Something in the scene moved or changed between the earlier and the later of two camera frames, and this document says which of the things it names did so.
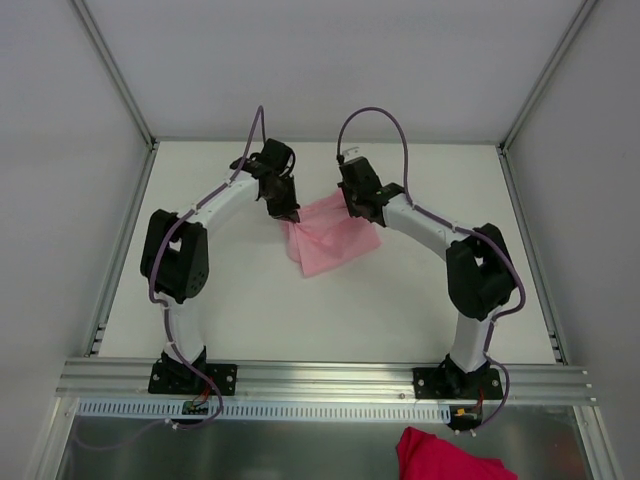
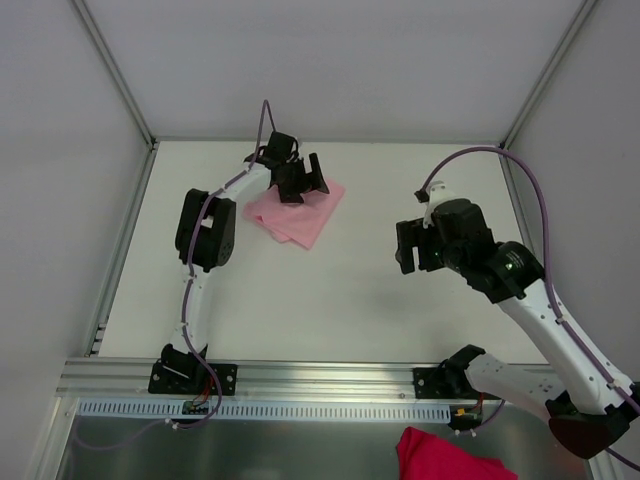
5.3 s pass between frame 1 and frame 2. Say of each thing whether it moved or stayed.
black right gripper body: moved
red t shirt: stayed
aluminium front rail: stayed
